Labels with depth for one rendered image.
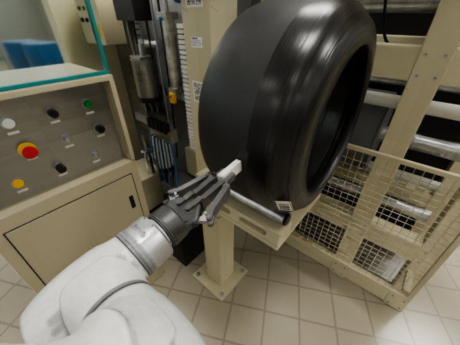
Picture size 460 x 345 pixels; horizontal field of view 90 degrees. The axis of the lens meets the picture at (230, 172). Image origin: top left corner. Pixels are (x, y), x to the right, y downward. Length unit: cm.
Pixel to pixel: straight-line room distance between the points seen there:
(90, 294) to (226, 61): 49
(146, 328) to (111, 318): 3
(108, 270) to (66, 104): 75
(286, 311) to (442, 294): 101
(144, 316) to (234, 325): 129
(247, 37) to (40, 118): 74
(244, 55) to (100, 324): 50
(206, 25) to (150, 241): 64
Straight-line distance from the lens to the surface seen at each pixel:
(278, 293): 168
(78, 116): 106
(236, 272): 171
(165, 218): 43
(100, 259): 40
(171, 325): 30
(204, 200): 47
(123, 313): 30
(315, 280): 178
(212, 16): 82
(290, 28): 56
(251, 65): 53
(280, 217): 78
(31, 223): 111
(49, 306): 41
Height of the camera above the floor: 146
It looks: 34 degrees down
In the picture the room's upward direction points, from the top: straight up
